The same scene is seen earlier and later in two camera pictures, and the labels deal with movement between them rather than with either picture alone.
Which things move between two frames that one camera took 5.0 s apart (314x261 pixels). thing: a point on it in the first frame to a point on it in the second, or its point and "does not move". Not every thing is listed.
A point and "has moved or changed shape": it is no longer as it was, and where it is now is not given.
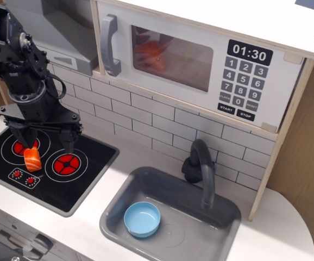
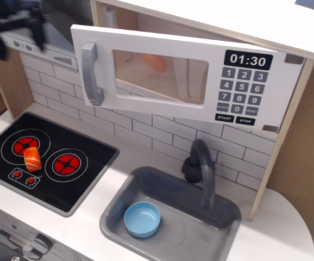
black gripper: x=35 y=109 to x=17 y=13
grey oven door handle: x=39 y=246 does not move
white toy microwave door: x=196 y=66 has moved or changed shape
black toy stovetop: x=64 y=180 does not move
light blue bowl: x=142 y=219 does not move
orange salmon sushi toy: x=32 y=159 does not move
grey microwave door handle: x=112 y=66 to x=95 y=94
